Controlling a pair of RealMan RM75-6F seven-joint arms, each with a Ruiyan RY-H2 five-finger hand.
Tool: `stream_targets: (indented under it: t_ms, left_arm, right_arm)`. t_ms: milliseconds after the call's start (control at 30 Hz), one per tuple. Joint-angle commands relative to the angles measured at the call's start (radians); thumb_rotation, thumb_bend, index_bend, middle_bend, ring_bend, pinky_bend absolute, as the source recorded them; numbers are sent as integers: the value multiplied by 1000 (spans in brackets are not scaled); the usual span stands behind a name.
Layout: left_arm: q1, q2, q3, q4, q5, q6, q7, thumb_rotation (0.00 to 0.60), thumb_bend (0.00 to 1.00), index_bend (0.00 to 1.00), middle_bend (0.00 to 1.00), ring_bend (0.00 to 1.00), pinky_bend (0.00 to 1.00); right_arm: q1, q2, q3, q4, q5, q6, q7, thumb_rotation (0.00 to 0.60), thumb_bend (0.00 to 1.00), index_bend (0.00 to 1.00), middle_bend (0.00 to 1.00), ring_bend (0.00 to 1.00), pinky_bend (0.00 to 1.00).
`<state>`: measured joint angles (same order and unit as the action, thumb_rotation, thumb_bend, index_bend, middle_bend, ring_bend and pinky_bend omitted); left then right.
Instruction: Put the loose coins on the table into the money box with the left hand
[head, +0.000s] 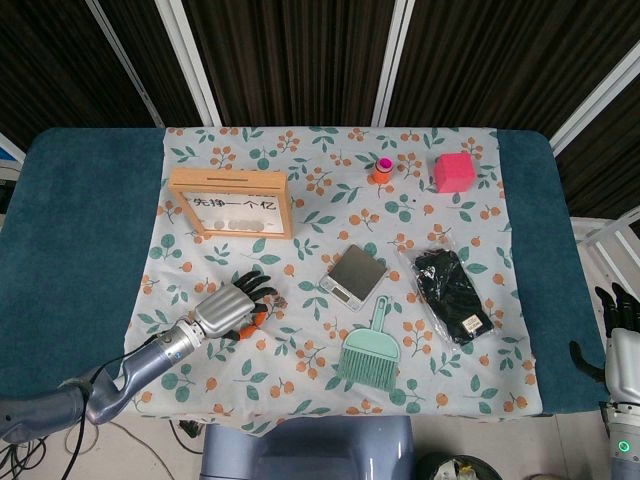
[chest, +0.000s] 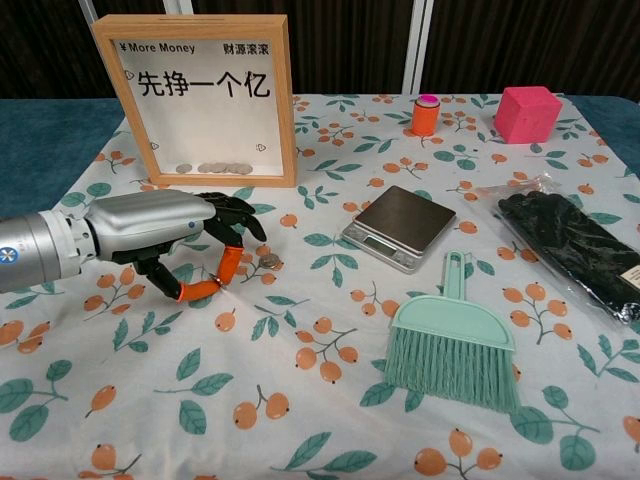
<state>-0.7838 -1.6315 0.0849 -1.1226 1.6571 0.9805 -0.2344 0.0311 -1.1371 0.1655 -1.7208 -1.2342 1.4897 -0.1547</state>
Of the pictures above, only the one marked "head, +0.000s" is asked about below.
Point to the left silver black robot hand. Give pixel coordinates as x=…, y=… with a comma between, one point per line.
x=222, y=311

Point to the black gloves in plastic bag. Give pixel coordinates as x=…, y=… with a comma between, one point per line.
x=450, y=295

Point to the dark slatted screen panel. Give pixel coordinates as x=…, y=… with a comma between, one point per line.
x=500, y=60
x=610, y=170
x=290, y=60
x=50, y=60
x=150, y=40

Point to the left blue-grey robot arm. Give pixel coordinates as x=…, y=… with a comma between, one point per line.
x=145, y=357

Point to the white blue board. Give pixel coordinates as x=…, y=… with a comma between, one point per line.
x=7, y=155

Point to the silver digital pocket scale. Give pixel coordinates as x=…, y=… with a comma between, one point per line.
x=355, y=270

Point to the mint green hand brush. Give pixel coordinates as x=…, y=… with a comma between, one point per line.
x=370, y=345

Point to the blue-grey robot torso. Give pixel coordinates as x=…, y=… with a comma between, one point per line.
x=300, y=450

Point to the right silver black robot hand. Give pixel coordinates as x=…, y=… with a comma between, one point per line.
x=625, y=362

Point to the black trash bin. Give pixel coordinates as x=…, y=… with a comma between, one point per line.
x=430, y=465

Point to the white metal rack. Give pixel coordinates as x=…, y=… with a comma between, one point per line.
x=605, y=235

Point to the orange cylinder pink cap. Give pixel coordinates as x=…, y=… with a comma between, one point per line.
x=381, y=175

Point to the floral leaf berry tablecloth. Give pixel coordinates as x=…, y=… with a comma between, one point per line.
x=310, y=225

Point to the wooden coin box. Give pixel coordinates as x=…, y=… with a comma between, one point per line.
x=225, y=178

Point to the white screen frame post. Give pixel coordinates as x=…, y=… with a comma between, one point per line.
x=393, y=60
x=127, y=60
x=595, y=115
x=190, y=60

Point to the pink foam cube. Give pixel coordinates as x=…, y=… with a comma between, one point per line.
x=452, y=172

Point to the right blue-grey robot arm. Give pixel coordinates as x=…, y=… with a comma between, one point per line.
x=625, y=440

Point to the teal velvet table cover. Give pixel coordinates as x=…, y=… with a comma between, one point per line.
x=75, y=225

